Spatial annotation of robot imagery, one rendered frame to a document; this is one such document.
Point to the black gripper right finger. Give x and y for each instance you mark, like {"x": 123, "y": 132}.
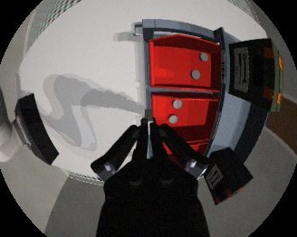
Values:
{"x": 193, "y": 162}

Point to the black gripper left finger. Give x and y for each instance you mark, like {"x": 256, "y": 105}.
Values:
{"x": 108, "y": 164}

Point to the olive green case with orange latches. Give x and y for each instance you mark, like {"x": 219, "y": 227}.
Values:
{"x": 256, "y": 73}

